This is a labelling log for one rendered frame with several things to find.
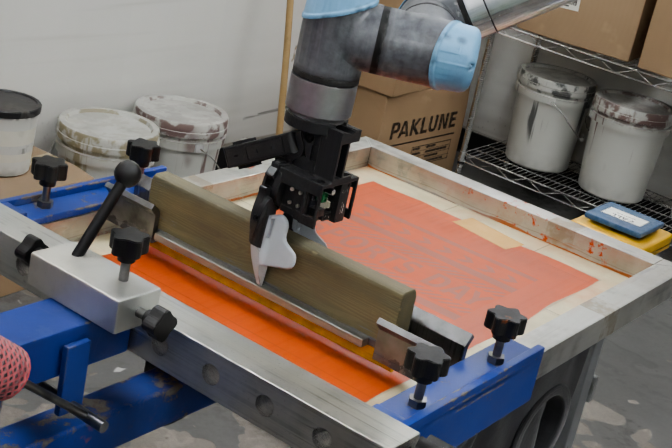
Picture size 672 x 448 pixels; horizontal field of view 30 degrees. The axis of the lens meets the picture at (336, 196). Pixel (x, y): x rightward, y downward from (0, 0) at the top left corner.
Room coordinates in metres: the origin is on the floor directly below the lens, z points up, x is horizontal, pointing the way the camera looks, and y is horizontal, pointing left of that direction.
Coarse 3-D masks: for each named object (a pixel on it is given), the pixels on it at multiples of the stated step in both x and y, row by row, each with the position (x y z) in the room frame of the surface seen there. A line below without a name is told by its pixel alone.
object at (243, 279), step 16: (160, 240) 1.41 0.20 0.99; (176, 240) 1.41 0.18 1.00; (192, 256) 1.38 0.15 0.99; (208, 256) 1.38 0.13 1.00; (224, 272) 1.35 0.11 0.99; (240, 272) 1.35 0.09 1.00; (256, 288) 1.33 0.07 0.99; (272, 288) 1.33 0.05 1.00; (288, 304) 1.30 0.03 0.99; (304, 304) 1.30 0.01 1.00; (320, 320) 1.28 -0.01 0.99; (336, 320) 1.28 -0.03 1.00; (352, 336) 1.25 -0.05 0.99; (368, 336) 1.26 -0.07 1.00
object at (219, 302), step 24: (360, 192) 1.83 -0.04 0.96; (384, 192) 1.86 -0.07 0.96; (408, 216) 1.77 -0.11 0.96; (432, 216) 1.79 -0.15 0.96; (144, 264) 1.41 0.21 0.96; (168, 264) 1.42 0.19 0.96; (168, 288) 1.35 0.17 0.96; (192, 288) 1.37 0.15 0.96; (216, 288) 1.38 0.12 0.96; (216, 312) 1.32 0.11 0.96; (240, 312) 1.33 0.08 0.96
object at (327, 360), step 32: (512, 256) 1.70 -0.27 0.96; (544, 256) 1.72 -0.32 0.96; (544, 288) 1.60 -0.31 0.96; (576, 288) 1.63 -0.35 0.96; (256, 320) 1.32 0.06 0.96; (288, 320) 1.34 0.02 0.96; (480, 320) 1.45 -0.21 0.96; (288, 352) 1.26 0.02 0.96; (320, 352) 1.27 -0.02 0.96; (352, 352) 1.29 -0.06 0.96; (352, 384) 1.21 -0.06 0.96; (384, 384) 1.23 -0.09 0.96
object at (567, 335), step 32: (352, 160) 1.93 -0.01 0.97; (384, 160) 1.95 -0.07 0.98; (416, 160) 1.94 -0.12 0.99; (224, 192) 1.66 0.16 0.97; (256, 192) 1.73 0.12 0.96; (448, 192) 1.88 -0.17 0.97; (480, 192) 1.85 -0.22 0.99; (64, 224) 1.41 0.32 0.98; (512, 224) 1.82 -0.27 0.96; (544, 224) 1.79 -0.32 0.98; (576, 224) 1.79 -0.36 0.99; (608, 256) 1.73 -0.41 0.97; (640, 256) 1.71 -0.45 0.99; (640, 288) 1.59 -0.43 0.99; (576, 320) 1.43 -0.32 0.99; (608, 320) 1.48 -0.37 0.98; (544, 352) 1.32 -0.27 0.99; (576, 352) 1.41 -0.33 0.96
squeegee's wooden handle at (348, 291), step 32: (160, 192) 1.44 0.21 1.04; (192, 192) 1.41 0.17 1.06; (160, 224) 1.43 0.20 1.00; (192, 224) 1.40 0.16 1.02; (224, 224) 1.38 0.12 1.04; (224, 256) 1.37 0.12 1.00; (320, 256) 1.30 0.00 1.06; (288, 288) 1.32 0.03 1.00; (320, 288) 1.30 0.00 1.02; (352, 288) 1.27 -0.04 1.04; (384, 288) 1.25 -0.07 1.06; (352, 320) 1.27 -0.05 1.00
